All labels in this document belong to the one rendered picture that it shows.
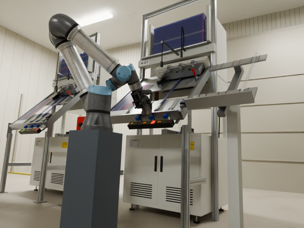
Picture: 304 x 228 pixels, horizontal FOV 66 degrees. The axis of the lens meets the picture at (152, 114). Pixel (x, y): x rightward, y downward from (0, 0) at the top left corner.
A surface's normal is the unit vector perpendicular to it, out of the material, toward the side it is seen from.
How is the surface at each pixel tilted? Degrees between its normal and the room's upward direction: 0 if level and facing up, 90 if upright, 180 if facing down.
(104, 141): 90
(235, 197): 90
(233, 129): 90
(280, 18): 90
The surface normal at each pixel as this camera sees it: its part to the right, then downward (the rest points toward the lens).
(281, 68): -0.47, -0.18
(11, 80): 0.88, -0.05
